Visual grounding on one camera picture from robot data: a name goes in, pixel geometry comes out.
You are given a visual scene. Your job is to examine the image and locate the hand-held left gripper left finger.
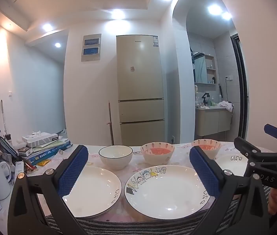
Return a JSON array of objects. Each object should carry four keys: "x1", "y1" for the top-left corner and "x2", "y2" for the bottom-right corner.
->
[{"x1": 7, "y1": 144, "x2": 90, "y2": 235}]

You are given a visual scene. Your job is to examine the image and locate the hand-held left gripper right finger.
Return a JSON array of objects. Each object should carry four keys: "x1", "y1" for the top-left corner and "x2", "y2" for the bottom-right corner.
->
[{"x1": 190, "y1": 146, "x2": 269, "y2": 235}]

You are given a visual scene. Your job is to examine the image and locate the pink strawberry print bowl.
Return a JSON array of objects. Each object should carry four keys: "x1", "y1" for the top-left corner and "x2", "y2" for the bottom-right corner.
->
[
  {"x1": 140, "y1": 142, "x2": 175, "y2": 165},
  {"x1": 191, "y1": 139, "x2": 221, "y2": 161}
]

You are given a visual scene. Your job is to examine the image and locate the white cartoon print plate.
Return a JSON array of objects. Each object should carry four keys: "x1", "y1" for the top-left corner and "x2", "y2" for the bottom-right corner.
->
[{"x1": 124, "y1": 165, "x2": 215, "y2": 220}]

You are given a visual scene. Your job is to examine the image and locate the white dark-rimmed bowl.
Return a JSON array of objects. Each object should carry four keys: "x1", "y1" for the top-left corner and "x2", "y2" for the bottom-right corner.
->
[{"x1": 98, "y1": 145, "x2": 133, "y2": 170}]

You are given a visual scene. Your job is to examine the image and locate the blue book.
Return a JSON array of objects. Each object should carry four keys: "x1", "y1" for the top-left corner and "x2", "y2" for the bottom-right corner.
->
[{"x1": 28, "y1": 143, "x2": 73, "y2": 166}]

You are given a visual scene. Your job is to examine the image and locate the red gold foil wrapper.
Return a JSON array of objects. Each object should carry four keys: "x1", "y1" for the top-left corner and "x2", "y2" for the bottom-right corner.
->
[{"x1": 24, "y1": 163, "x2": 37, "y2": 175}]

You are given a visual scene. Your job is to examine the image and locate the grey striped tissue box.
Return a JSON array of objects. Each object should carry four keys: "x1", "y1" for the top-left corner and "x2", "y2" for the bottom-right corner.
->
[{"x1": 22, "y1": 132, "x2": 59, "y2": 148}]

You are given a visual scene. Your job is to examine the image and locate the beige bathroom vanity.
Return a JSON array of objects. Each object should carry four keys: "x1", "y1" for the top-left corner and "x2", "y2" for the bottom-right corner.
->
[{"x1": 195, "y1": 106, "x2": 232, "y2": 137}]

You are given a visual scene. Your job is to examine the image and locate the white towel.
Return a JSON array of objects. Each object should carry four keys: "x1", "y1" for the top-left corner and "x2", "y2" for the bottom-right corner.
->
[{"x1": 218, "y1": 100, "x2": 234, "y2": 113}]

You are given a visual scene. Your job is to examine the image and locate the small dark printed box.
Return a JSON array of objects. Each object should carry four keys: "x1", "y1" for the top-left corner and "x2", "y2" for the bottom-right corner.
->
[{"x1": 18, "y1": 147, "x2": 33, "y2": 156}]

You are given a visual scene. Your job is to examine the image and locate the white remote control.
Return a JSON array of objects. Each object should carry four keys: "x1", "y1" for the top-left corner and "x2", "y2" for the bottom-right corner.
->
[{"x1": 15, "y1": 161, "x2": 24, "y2": 177}]

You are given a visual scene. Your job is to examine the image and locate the wooden stick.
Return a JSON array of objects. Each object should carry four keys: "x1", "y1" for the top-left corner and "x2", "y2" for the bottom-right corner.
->
[{"x1": 108, "y1": 100, "x2": 115, "y2": 145}]

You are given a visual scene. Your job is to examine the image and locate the pink bunny print tablecloth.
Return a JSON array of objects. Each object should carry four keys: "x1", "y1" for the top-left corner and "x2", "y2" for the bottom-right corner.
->
[{"x1": 24, "y1": 141, "x2": 274, "y2": 229}]

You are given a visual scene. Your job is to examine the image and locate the black teal striped case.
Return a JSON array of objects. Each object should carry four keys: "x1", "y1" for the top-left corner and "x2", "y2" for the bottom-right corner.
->
[{"x1": 0, "y1": 127, "x2": 19, "y2": 156}]

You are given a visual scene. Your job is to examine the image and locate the grey striped cloth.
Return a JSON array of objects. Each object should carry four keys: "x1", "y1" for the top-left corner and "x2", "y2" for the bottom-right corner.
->
[{"x1": 46, "y1": 186, "x2": 271, "y2": 235}]

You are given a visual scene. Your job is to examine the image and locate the bathroom mirror cabinet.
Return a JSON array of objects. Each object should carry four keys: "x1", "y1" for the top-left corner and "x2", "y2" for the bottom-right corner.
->
[{"x1": 192, "y1": 52, "x2": 217, "y2": 84}]

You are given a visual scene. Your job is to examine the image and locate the beige three-door refrigerator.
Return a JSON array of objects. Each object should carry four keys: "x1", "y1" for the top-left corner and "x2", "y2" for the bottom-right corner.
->
[{"x1": 116, "y1": 35, "x2": 165, "y2": 146}]

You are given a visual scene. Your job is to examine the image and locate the black door frame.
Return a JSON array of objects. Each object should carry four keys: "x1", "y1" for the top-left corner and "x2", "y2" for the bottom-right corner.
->
[{"x1": 230, "y1": 34, "x2": 249, "y2": 140}]

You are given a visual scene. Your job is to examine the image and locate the white mop handle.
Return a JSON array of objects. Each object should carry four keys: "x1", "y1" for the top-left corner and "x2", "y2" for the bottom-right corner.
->
[{"x1": 1, "y1": 99, "x2": 8, "y2": 137}]

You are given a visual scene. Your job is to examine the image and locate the grey wall panel blue screens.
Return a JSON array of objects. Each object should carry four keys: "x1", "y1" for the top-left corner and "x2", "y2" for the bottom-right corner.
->
[{"x1": 81, "y1": 33, "x2": 102, "y2": 62}]

